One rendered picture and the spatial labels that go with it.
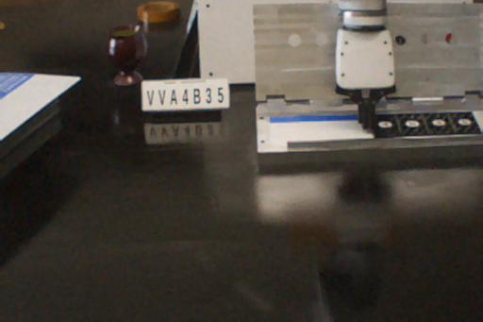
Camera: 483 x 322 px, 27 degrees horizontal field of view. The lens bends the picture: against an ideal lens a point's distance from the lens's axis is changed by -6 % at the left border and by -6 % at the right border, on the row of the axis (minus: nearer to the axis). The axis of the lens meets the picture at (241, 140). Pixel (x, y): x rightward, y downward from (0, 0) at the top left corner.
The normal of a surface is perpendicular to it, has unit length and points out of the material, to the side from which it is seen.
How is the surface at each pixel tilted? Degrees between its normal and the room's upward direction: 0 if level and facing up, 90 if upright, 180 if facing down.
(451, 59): 73
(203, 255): 0
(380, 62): 78
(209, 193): 0
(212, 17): 90
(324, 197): 0
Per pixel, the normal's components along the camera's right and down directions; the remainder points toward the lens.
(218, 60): 0.00, 0.39
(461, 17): -0.01, 0.11
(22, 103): -0.04, -0.92
